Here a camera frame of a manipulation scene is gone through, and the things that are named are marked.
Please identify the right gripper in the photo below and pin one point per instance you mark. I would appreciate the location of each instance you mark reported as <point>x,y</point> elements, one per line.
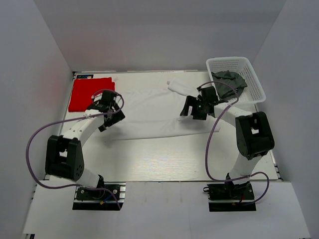
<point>191,101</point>

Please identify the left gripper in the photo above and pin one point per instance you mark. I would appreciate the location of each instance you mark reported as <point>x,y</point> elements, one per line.
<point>118,116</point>

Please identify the white t shirt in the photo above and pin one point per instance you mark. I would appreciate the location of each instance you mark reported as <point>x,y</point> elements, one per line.
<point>155,113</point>

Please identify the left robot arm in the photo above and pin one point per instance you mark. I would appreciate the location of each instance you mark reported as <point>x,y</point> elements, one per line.
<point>64,156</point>

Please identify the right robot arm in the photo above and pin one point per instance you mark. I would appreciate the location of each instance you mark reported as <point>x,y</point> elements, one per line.
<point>254,137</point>

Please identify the folded red t shirt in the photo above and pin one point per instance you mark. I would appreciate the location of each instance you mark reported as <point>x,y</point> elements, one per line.
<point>84,89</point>

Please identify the blue label sticker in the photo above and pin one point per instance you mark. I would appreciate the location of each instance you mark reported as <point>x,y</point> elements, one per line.
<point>85,76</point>

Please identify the dark grey t shirt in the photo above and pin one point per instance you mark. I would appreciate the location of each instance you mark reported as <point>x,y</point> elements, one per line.
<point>228,84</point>

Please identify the white plastic basket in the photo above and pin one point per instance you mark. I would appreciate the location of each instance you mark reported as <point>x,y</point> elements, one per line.
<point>254,92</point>

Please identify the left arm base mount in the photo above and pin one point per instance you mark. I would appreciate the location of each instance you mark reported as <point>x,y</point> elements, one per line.
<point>88,200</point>

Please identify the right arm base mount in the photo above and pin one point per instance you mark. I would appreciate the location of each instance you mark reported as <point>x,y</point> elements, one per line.
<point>230,197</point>

